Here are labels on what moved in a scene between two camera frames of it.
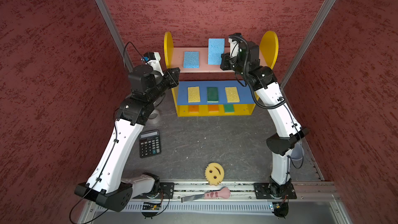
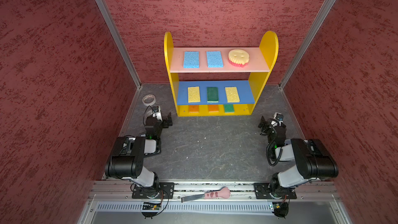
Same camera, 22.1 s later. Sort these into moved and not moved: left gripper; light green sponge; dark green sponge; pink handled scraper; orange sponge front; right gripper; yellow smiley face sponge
Moved: yellow smiley face sponge; right gripper; left gripper
Not moved: light green sponge; orange sponge front; pink handled scraper; dark green sponge
